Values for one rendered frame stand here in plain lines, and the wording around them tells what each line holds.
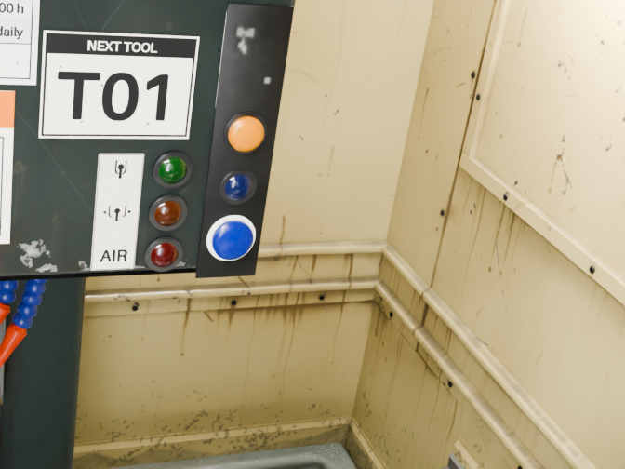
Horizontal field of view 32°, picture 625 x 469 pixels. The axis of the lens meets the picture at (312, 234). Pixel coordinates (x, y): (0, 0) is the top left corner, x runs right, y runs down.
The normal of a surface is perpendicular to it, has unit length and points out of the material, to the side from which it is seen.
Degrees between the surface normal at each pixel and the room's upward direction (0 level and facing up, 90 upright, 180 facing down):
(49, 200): 90
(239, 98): 90
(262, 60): 90
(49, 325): 90
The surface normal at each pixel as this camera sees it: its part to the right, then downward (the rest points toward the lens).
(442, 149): -0.92, 0.03
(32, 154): 0.36, 0.45
